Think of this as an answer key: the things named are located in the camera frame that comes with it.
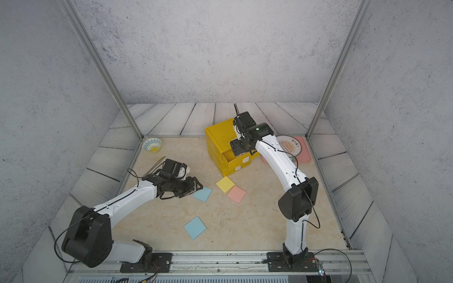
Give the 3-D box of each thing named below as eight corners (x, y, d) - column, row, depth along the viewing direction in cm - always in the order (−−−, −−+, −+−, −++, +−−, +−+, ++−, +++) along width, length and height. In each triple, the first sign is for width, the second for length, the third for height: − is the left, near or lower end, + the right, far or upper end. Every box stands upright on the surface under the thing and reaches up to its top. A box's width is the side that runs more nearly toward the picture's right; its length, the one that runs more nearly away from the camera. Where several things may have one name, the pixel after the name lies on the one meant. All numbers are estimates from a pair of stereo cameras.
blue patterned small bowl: (141, 150, 116) (139, 145, 113) (151, 140, 122) (149, 136, 119) (156, 155, 113) (153, 151, 110) (165, 145, 119) (163, 140, 116)
